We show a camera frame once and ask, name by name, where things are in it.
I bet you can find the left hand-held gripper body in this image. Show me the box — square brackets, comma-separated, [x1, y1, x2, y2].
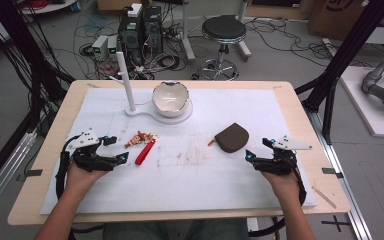
[67, 129, 115, 173]

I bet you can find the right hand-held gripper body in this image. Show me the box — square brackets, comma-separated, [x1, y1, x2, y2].
[259, 134, 313, 177]

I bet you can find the figurine keychain with red strap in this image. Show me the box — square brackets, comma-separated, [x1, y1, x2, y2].
[124, 130, 160, 167]

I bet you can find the brown zip pouch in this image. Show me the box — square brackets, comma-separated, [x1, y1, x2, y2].
[207, 122, 250, 154]

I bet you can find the person's right hand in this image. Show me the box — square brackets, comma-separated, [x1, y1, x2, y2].
[261, 170, 303, 205]

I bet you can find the person's left hand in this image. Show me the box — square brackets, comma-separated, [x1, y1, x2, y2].
[64, 164, 109, 198]

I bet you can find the light wooden table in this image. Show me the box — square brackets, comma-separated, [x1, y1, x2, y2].
[7, 79, 352, 227]

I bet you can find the black tape strip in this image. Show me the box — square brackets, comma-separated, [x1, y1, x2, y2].
[15, 168, 44, 183]
[321, 167, 344, 179]

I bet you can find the thin wooden stick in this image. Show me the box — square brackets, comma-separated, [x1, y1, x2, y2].
[311, 185, 338, 210]

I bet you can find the white pole stand with base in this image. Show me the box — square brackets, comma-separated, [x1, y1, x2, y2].
[108, 50, 194, 126]

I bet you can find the white foam mat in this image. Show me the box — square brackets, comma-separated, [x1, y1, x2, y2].
[39, 87, 317, 215]

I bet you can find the white egg-shaped ceramic bowl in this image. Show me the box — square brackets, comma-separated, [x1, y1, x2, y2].
[151, 80, 191, 118]

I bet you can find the grey power supply unit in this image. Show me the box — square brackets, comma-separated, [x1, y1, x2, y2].
[91, 34, 110, 62]
[107, 35, 120, 56]

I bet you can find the white platform board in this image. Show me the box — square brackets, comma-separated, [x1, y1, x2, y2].
[339, 65, 384, 139]

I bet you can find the black computer tower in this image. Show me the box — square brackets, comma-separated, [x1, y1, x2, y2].
[118, 13, 145, 66]
[143, 4, 164, 55]

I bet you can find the white power strip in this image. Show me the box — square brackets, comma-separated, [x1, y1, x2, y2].
[321, 37, 340, 58]

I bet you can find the black round stool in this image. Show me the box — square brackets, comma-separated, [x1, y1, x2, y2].
[198, 14, 248, 82]

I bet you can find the white box on computer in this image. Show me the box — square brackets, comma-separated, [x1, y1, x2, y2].
[126, 3, 143, 18]

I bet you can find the cardboard box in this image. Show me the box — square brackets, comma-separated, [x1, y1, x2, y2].
[308, 0, 376, 42]

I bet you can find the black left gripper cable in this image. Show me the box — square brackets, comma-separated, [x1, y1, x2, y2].
[54, 134, 82, 201]

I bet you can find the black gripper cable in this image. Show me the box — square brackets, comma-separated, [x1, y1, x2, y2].
[54, 134, 82, 201]
[248, 166, 308, 238]

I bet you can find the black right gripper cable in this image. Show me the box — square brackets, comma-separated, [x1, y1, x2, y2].
[248, 166, 308, 238]

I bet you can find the aluminium rail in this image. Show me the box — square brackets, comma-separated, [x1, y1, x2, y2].
[0, 129, 38, 222]
[308, 109, 374, 240]

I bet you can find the long black floor cable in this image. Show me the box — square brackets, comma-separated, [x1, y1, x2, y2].
[246, 18, 374, 68]

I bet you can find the black frame post with cables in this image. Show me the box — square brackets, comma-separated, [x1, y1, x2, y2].
[0, 0, 76, 198]

